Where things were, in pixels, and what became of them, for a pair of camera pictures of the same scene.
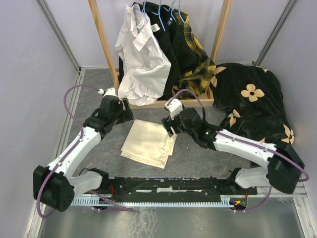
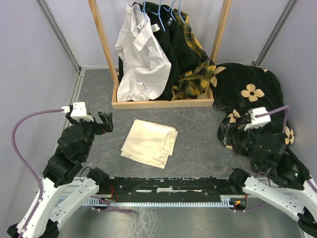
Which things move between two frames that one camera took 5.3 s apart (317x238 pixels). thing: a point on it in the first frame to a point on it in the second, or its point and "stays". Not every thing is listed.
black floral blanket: [251, 97] stays
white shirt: [144, 69] stays
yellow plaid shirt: [194, 83] stays
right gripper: [168, 123] to [230, 128]
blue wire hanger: [143, 11] stays
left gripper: [128, 115] to [108, 124]
